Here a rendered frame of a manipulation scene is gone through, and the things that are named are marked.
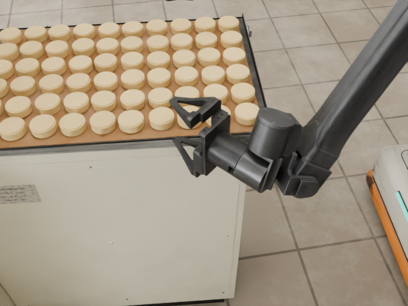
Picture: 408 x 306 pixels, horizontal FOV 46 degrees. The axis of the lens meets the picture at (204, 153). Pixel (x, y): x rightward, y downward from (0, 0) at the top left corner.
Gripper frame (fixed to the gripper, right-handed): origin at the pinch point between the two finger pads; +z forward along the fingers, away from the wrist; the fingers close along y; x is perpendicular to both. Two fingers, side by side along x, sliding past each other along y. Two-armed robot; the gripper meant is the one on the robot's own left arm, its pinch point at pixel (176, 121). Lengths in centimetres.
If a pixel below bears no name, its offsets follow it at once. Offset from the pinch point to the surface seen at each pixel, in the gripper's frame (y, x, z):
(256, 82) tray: 9.0, 26.0, 1.0
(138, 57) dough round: 6.5, 13.9, 24.4
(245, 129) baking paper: 8.7, 13.1, -5.7
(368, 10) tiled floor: 102, 212, 46
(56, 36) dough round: 6.5, 7.4, 45.0
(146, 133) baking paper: 8.4, -0.2, 8.4
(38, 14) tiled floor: 99, 83, 192
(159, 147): 14.9, 2.5, 8.3
